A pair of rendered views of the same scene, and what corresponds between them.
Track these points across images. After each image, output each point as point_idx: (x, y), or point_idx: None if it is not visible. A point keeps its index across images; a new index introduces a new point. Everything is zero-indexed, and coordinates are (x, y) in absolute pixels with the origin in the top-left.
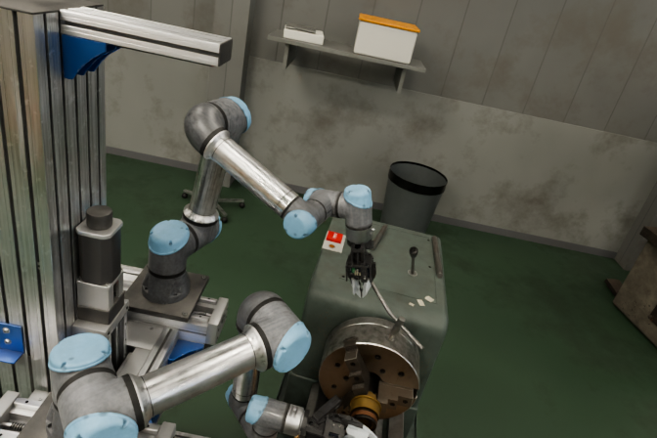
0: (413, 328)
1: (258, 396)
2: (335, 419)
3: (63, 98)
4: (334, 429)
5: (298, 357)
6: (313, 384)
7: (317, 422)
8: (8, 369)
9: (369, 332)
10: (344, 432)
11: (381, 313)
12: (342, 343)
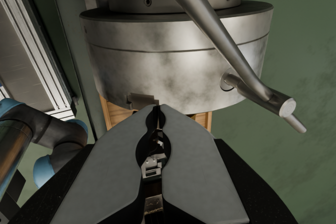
0: None
1: (41, 179)
2: (148, 158)
3: None
4: (150, 164)
5: None
6: None
7: None
8: None
9: (182, 85)
10: (161, 164)
11: None
12: (126, 100)
